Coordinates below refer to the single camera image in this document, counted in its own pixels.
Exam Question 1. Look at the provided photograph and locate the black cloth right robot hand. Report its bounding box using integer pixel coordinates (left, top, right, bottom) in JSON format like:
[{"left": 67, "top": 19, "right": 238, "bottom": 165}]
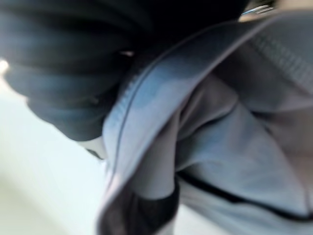
[{"left": 0, "top": 0, "right": 276, "bottom": 160}]

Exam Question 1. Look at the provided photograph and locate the grey garment with black trim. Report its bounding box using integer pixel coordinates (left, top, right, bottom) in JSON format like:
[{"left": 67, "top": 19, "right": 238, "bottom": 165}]
[{"left": 94, "top": 11, "right": 313, "bottom": 235}]

